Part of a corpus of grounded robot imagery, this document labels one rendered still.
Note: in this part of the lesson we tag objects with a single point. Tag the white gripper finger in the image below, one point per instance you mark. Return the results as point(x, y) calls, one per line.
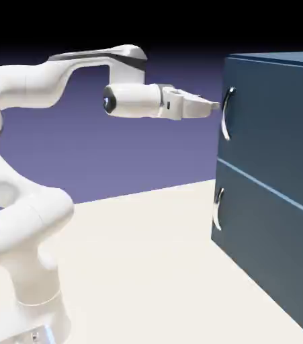
point(215, 106)

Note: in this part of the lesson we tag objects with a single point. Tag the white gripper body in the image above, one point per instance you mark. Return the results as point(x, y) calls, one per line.
point(194, 106)

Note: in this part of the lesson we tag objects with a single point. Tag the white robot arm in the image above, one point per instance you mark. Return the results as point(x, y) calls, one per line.
point(33, 83)

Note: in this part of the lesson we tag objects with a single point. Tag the large blue cabinet door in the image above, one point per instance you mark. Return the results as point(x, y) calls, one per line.
point(274, 129)

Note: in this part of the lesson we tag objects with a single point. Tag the dark blue cabinet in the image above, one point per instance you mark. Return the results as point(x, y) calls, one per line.
point(274, 188)

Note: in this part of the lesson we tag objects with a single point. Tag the small blue cabinet door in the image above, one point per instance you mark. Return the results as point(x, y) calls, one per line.
point(269, 255)

